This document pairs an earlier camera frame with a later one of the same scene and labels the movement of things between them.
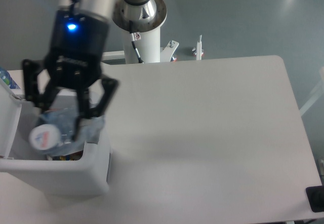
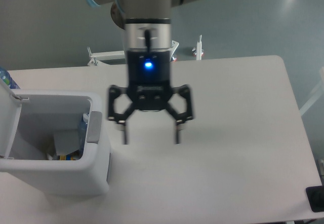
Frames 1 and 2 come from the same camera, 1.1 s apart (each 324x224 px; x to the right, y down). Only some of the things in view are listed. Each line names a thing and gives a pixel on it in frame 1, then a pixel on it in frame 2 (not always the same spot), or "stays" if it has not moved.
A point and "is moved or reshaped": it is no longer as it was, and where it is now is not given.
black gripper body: (78, 42) -> (149, 77)
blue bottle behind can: (5, 76) stays
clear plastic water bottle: (54, 132) is moved or reshaped
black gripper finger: (84, 110) -> (178, 119)
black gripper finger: (43, 102) -> (120, 118)
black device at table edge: (315, 196) stays
